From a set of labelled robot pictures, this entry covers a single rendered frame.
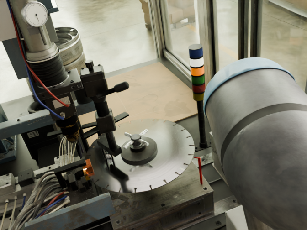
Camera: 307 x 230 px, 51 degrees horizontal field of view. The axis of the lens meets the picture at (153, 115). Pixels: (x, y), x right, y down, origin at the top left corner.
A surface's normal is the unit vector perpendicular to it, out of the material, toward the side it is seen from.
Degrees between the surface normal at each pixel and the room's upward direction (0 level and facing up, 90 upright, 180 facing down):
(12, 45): 90
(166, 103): 0
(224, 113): 55
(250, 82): 11
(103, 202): 90
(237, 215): 0
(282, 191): 59
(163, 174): 0
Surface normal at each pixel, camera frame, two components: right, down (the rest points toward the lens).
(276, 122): -0.36, -0.68
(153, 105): -0.15, -0.82
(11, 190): 0.32, 0.49
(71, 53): 0.81, 0.22
